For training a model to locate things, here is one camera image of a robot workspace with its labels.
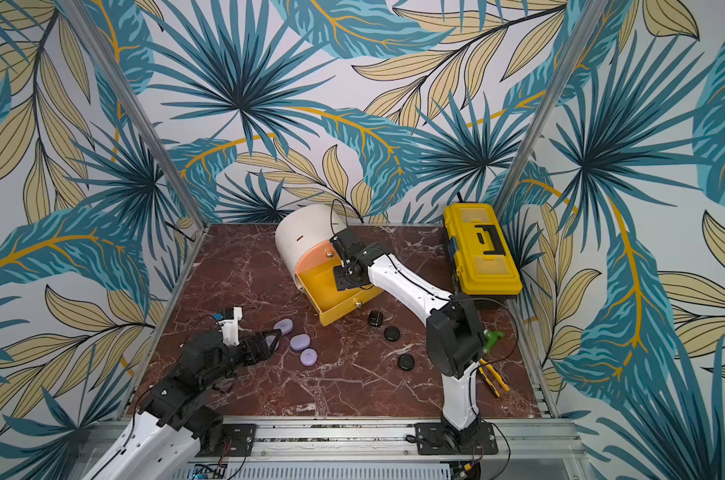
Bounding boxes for green plastic fitting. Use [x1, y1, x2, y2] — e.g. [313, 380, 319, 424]
[483, 329, 505, 354]

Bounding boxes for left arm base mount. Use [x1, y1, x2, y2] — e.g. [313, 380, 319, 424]
[194, 423, 258, 458]

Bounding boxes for purple earphone case middle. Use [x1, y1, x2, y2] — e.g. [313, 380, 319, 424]
[290, 333, 312, 352]

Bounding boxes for white cylindrical drawer cabinet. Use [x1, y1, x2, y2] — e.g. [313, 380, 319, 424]
[276, 204, 348, 288]

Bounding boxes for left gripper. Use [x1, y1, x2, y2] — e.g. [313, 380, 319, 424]
[202, 328, 282, 390]

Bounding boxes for yellow handled pliers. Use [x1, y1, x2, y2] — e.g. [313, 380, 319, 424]
[478, 359, 510, 398]

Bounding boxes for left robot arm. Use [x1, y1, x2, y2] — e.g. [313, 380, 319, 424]
[84, 329, 282, 479]

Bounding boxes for purple round earphone case lower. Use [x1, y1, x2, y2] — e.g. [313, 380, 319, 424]
[300, 348, 318, 367]

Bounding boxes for orange top drawer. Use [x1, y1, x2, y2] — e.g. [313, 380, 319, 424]
[294, 240, 338, 275]

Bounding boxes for black round earphone case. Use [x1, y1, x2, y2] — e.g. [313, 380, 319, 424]
[397, 353, 415, 371]
[383, 326, 401, 342]

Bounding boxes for yellow black toolbox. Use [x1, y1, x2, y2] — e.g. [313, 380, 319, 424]
[443, 203, 522, 304]

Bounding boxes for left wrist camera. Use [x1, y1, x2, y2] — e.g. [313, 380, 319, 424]
[214, 306, 244, 346]

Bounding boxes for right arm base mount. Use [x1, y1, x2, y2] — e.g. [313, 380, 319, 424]
[413, 420, 498, 456]

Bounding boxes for aluminium front rail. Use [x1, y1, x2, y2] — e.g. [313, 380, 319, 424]
[74, 416, 596, 479]

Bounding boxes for yellow drawer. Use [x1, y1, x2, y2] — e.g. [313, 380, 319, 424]
[294, 258, 382, 326]

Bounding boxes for purple earphone case upper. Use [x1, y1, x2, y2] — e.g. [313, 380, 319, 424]
[274, 318, 294, 336]

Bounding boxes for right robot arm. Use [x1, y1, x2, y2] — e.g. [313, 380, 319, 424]
[330, 228, 485, 442]

